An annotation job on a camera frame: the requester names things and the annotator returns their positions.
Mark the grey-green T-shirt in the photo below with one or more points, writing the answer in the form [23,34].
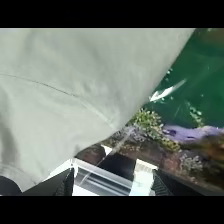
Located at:
[73,93]

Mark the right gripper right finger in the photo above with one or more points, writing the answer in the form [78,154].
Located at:
[170,187]

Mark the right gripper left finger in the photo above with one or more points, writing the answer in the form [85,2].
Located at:
[55,186]

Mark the silver frame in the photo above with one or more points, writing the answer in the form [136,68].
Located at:
[106,181]

